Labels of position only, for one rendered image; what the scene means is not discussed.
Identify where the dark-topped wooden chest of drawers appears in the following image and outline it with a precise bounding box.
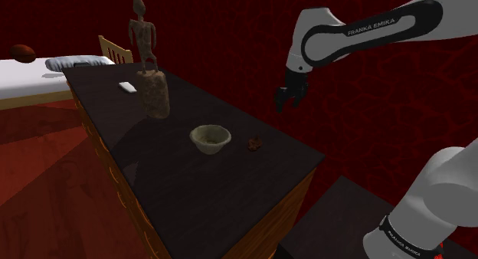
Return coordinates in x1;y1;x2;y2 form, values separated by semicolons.
61;61;326;259

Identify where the small brown lumpy object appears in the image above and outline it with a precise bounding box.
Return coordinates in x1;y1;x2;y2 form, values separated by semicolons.
247;135;264;152

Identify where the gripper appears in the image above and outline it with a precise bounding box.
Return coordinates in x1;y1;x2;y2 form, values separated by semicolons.
274;67;310;114

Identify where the pale green bowl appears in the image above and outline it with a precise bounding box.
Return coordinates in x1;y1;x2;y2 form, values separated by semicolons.
188;124;232;156

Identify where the brown ball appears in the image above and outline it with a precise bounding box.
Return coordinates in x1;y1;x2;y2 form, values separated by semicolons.
9;44;38;64

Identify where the brown wooden human figure statue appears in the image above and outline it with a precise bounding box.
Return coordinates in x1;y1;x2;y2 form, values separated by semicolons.
128;0;171;120

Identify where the wooden bed with white mattress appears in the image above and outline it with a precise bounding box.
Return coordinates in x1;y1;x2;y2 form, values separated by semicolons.
0;34;134;111

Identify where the grey pillow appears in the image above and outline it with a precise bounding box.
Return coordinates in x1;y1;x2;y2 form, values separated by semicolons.
44;55;116;73

